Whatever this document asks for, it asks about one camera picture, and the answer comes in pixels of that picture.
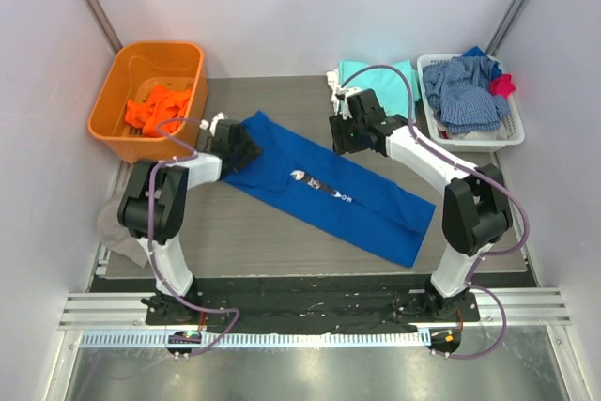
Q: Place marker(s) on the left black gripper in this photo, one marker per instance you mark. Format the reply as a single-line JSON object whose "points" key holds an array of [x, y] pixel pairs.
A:
{"points": [[243, 152]]}

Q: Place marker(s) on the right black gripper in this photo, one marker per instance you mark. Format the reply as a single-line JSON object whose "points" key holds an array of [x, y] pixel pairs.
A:
{"points": [[339, 133]]}

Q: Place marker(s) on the blue t shirt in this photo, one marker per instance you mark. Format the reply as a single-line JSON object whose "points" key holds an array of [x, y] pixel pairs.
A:
{"points": [[311, 183]]}

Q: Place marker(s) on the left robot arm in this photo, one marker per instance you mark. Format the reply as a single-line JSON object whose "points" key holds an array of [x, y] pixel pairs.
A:
{"points": [[153, 205]]}

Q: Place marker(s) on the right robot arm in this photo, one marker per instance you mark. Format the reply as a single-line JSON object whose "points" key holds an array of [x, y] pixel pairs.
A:
{"points": [[475, 209]]}

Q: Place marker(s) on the folded teal t shirt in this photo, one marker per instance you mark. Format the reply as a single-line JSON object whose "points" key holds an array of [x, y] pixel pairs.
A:
{"points": [[388, 86]]}

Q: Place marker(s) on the folded white printed t shirt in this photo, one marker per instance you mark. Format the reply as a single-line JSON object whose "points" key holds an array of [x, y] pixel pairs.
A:
{"points": [[333, 81]]}

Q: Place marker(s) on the orange t shirt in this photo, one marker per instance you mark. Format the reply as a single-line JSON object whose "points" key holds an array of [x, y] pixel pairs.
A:
{"points": [[158, 112]]}

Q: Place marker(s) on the blue checkered shirt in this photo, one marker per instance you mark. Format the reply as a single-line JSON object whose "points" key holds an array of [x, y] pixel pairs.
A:
{"points": [[458, 92]]}

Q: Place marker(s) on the orange plastic tub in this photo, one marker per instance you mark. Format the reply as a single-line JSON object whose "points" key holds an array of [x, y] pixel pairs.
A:
{"points": [[137, 71]]}

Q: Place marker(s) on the red cloth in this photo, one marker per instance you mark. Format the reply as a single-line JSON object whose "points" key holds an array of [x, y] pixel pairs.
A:
{"points": [[502, 86]]}

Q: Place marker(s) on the blue cloth in basket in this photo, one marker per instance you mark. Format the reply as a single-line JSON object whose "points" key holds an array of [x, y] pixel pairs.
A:
{"points": [[476, 51]]}

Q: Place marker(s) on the white plastic laundry basket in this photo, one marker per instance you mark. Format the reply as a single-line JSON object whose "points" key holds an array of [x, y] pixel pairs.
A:
{"points": [[511, 132]]}

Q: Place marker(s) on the grey cap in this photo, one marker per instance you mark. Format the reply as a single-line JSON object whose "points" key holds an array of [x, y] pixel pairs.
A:
{"points": [[116, 238]]}

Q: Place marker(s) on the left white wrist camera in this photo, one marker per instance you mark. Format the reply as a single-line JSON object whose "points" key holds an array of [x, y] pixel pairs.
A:
{"points": [[211, 125]]}

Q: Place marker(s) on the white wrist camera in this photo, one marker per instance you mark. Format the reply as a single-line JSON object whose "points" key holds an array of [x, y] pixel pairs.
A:
{"points": [[211, 125], [339, 100]]}

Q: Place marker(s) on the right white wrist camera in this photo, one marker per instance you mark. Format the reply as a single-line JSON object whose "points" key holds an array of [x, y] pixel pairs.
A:
{"points": [[339, 100]]}

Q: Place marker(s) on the slotted white cable duct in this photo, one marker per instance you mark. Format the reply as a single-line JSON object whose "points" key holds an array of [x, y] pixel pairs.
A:
{"points": [[179, 339]]}

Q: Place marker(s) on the right aluminium corner post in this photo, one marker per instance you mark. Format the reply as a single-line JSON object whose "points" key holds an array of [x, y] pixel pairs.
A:
{"points": [[516, 2]]}

